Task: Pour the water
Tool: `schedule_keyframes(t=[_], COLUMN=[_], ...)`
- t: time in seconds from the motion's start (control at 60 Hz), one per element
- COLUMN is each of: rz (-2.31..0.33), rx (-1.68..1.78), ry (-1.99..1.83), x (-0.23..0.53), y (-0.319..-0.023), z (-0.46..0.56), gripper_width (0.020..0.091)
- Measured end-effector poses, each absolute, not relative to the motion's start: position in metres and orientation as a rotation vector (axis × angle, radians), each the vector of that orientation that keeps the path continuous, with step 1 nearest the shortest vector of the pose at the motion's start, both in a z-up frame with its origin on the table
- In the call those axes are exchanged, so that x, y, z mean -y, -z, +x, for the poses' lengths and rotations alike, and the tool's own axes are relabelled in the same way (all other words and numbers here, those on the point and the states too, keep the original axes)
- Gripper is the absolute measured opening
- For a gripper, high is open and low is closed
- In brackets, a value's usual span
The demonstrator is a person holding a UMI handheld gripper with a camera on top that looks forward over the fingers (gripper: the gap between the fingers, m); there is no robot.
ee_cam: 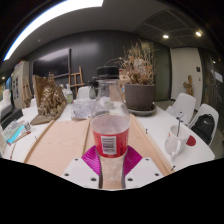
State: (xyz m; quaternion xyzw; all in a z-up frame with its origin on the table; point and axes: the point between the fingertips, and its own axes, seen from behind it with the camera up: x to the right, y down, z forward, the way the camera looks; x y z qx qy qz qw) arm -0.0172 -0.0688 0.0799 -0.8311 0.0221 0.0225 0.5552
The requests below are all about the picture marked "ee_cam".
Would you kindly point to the dried plant in brown pot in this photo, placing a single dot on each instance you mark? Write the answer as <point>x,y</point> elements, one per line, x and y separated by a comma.
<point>139,96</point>

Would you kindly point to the white cabinet with pictures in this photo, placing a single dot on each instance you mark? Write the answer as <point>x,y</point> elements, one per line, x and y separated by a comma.
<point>20,80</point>

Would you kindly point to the black flat case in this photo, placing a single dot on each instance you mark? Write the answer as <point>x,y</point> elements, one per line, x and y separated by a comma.
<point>11,116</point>

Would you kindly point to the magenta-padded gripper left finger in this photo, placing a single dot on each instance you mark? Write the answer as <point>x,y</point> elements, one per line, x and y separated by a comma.
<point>80,171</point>

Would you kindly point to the wooden easel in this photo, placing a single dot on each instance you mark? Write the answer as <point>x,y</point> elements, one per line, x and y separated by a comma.
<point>76,78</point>

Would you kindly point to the grey plant saucer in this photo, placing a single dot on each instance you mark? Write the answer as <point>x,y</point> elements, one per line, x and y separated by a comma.
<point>146,112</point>

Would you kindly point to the colourful plastic-wrapped pack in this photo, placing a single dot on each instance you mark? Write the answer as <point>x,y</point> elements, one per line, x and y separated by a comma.
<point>15,131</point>

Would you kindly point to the printed newspaper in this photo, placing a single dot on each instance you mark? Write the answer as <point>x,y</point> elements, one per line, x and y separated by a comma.
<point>80,108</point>

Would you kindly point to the grey spray bottle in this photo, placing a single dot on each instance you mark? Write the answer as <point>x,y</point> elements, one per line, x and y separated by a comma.
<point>93,91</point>

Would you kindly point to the clear red-labelled water bottle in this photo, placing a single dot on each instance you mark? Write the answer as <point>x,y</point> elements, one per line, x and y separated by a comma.
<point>110,133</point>

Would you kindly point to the tall wooden figure sculpture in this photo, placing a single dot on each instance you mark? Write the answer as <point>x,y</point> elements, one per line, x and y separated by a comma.
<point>189,86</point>

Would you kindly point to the metal spoon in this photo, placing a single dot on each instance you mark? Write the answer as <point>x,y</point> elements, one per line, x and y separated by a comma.
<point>179,128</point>

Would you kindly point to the dark wall screen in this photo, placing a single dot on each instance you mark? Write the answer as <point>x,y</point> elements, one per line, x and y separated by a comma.
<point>51,63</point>

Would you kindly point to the round ceiling light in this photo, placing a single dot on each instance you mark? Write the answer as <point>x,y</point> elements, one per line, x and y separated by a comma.
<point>198,33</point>
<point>165,36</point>

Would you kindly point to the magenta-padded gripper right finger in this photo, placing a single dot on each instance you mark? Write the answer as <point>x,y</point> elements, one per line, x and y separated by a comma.
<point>143,171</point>

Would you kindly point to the white shell chair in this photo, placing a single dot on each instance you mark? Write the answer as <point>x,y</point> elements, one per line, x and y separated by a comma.
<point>210,109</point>
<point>82,93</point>
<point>183,103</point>

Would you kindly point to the white ceramic mug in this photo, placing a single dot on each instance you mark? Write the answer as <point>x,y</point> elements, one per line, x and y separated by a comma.
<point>173,140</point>

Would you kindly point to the black backpack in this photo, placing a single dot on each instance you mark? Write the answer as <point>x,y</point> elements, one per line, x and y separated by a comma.
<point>202,128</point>

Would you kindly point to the small green-labelled bottle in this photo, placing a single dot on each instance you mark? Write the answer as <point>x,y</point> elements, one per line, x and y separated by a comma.
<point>69,96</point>

